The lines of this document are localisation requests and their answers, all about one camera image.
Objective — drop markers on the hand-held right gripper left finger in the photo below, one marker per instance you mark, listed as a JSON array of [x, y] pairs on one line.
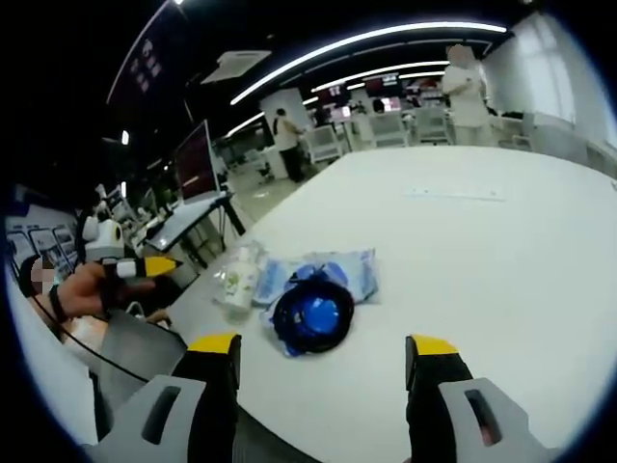
[[202, 415]]

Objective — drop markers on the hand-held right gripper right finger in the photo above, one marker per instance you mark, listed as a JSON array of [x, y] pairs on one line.
[[434, 386]]

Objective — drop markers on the white plastic bottle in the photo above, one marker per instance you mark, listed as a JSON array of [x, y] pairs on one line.
[[237, 282]]

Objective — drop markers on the blue wet wipes packet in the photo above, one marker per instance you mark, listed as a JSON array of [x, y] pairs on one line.
[[359, 277]]

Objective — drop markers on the person's left hand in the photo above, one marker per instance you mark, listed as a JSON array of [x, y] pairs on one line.
[[84, 289]]

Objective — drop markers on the grey background table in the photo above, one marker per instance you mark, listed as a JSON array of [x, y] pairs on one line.
[[185, 219]]

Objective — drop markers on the dark grey panel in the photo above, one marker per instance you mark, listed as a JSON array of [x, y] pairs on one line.
[[140, 347]]

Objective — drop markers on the white robot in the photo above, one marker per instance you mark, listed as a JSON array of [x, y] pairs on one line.
[[101, 236]]

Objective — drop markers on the black wristband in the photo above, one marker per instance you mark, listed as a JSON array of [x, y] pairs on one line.
[[57, 301]]

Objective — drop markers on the large monitor screen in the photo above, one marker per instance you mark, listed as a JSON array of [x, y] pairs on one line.
[[195, 164]]

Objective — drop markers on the white table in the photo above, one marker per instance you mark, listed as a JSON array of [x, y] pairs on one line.
[[482, 265]]

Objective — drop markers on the dark hanging banner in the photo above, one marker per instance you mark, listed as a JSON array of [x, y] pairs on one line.
[[149, 53]]

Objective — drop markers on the ceiling air conditioner unit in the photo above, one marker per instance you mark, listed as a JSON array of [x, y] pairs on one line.
[[236, 66]]

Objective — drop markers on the long ceiling light strip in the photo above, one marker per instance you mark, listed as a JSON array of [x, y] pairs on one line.
[[366, 36]]

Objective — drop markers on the wall display boards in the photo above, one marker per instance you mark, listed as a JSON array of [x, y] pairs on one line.
[[45, 236]]

